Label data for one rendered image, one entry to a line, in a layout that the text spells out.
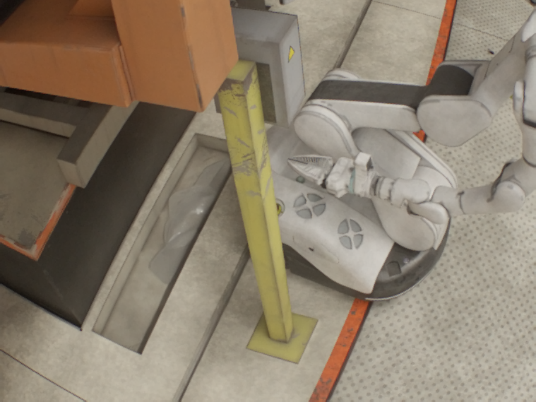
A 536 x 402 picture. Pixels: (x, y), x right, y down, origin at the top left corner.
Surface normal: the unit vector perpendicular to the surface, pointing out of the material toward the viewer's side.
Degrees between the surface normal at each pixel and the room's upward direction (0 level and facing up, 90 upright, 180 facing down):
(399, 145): 26
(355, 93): 21
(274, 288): 90
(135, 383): 0
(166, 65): 90
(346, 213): 38
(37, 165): 0
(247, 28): 0
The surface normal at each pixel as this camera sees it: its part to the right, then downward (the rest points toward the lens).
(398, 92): -0.39, -0.68
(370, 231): 0.48, -0.25
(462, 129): -0.41, 0.79
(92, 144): 0.93, 0.25
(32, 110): -0.08, -0.59
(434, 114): -0.55, 0.63
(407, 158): 0.31, -0.38
